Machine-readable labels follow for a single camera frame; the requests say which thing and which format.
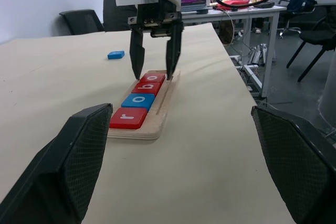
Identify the red letter tile b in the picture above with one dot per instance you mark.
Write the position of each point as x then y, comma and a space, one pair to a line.
147, 88

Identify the red letter tile o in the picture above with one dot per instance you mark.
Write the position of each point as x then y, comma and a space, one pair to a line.
152, 78

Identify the white office desk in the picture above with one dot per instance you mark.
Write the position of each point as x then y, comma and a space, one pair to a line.
262, 11

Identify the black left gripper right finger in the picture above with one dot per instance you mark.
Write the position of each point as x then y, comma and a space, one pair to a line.
302, 171

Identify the blue letter tile t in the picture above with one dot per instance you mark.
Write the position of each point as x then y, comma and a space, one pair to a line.
115, 55

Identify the brown bag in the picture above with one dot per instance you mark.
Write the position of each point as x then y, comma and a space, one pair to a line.
225, 32

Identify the person in dark grey top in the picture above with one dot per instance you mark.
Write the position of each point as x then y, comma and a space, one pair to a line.
115, 16

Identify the wooden letter tray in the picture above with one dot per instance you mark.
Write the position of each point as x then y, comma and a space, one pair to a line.
162, 119

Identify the grey round bin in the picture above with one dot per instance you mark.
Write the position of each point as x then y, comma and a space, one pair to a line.
329, 98

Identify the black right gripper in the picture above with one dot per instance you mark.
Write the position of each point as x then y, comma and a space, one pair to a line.
160, 16

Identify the red cloth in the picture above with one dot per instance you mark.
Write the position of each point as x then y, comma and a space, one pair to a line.
236, 3

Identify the blue letter tile o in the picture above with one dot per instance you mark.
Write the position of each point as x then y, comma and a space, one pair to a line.
137, 101

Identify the red letter tile r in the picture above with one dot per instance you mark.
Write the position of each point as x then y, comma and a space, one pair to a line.
128, 122

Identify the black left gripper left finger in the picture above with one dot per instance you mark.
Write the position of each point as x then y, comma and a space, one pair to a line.
52, 171

